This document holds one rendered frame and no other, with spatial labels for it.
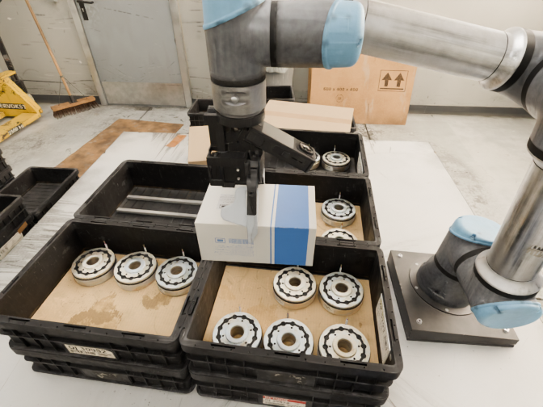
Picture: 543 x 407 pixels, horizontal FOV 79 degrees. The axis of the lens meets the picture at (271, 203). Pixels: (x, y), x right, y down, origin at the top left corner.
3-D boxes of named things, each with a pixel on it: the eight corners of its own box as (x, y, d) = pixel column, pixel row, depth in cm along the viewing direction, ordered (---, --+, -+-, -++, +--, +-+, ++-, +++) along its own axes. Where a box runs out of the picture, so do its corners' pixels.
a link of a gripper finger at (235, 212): (221, 241, 55) (223, 185, 54) (257, 242, 54) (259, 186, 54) (217, 245, 52) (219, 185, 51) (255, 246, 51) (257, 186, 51)
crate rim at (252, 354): (380, 253, 80) (382, 246, 78) (401, 381, 56) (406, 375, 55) (219, 237, 84) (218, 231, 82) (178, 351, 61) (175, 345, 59)
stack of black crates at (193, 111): (246, 137, 290) (244, 99, 269) (242, 154, 267) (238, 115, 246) (201, 136, 293) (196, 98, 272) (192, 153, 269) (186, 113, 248)
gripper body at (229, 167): (220, 165, 58) (211, 98, 51) (267, 166, 58) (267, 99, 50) (210, 190, 53) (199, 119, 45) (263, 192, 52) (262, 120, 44)
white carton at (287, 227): (310, 221, 68) (314, 186, 62) (312, 266, 59) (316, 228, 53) (215, 216, 69) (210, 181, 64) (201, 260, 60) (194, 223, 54)
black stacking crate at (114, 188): (243, 197, 113) (242, 169, 106) (222, 262, 90) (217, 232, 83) (134, 188, 117) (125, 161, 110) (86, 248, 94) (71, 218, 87)
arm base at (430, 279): (460, 265, 98) (476, 242, 91) (483, 310, 86) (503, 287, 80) (410, 261, 98) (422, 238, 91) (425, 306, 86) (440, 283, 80)
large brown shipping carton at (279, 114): (347, 147, 163) (354, 107, 151) (342, 180, 141) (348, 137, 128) (269, 137, 171) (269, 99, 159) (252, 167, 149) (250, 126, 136)
